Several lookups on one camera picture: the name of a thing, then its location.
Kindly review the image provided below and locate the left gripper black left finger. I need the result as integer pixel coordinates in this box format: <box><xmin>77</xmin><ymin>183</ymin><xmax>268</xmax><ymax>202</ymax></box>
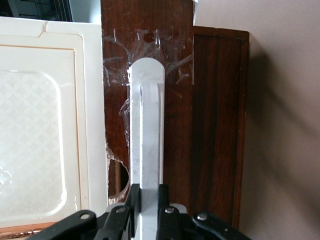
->
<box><xmin>24</xmin><ymin>183</ymin><xmax>141</xmax><ymax>240</ymax></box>

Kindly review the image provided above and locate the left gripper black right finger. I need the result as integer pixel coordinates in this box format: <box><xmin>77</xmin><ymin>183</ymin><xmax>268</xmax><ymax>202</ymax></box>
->
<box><xmin>156</xmin><ymin>184</ymin><xmax>253</xmax><ymax>240</ymax></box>

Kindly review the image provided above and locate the dark wooden drawer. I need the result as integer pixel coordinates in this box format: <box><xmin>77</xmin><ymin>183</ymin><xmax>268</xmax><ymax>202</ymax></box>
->
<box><xmin>100</xmin><ymin>0</ymin><xmax>195</xmax><ymax>221</ymax></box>

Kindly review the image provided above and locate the white drawer handle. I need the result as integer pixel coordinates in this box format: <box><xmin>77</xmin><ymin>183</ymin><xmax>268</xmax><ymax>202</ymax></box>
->
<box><xmin>128</xmin><ymin>56</ymin><xmax>166</xmax><ymax>240</ymax></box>

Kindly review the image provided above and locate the clear adhesive tape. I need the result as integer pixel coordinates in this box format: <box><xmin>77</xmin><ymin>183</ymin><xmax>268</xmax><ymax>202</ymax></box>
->
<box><xmin>101</xmin><ymin>27</ymin><xmax>195</xmax><ymax>87</ymax></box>
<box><xmin>104</xmin><ymin>98</ymin><xmax>132</xmax><ymax>204</ymax></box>

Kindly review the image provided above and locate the dark wooden base board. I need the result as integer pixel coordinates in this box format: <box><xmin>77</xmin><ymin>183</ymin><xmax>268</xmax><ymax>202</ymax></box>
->
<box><xmin>191</xmin><ymin>25</ymin><xmax>251</xmax><ymax>232</ymax></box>

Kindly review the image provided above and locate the black equipment rack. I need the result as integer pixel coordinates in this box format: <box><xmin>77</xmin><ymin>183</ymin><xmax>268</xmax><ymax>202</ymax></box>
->
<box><xmin>0</xmin><ymin>0</ymin><xmax>101</xmax><ymax>25</ymax></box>

